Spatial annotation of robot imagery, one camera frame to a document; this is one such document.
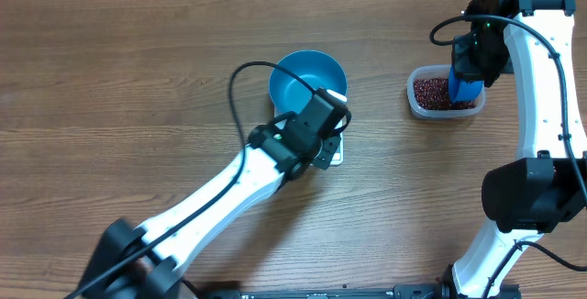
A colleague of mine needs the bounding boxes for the blue plastic measuring scoop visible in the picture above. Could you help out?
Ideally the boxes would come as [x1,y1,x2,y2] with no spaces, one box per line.
[448,66,483,103]

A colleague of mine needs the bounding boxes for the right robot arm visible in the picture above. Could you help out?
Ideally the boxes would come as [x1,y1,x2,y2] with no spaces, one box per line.
[445,0,586,298]

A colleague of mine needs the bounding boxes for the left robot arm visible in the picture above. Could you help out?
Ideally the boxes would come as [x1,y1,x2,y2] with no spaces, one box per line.
[71,111,349,298]

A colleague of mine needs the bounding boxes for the blue bowl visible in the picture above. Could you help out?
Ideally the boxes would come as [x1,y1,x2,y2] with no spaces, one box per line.
[269,50,348,115]

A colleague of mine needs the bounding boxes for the clear plastic container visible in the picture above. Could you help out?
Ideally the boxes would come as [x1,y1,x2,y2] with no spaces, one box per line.
[406,65,486,120]

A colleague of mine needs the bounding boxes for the red beans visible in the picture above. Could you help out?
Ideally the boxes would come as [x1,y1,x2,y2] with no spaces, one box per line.
[413,77,476,111]

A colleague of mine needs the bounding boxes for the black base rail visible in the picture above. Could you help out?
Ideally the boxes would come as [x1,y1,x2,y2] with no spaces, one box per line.
[183,282,522,299]

